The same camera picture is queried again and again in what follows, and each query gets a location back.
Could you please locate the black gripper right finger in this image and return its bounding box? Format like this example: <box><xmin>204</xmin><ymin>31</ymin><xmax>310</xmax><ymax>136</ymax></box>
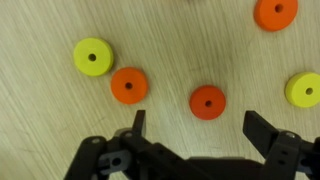
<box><xmin>243</xmin><ymin>111</ymin><xmax>320</xmax><ymax>180</ymax></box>

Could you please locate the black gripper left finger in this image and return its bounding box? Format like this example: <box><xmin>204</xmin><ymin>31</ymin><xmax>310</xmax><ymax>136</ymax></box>
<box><xmin>63</xmin><ymin>110</ymin><xmax>212</xmax><ymax>180</ymax></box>

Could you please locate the orange ring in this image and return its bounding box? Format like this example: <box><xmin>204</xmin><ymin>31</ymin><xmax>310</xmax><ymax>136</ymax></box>
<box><xmin>253</xmin><ymin>0</ymin><xmax>299</xmax><ymax>33</ymax></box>
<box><xmin>110</xmin><ymin>67</ymin><xmax>149</xmax><ymax>106</ymax></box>

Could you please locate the orange ring left edge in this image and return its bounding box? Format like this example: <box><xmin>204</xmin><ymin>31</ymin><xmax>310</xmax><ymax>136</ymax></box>
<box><xmin>189</xmin><ymin>85</ymin><xmax>227</xmax><ymax>121</ymax></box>

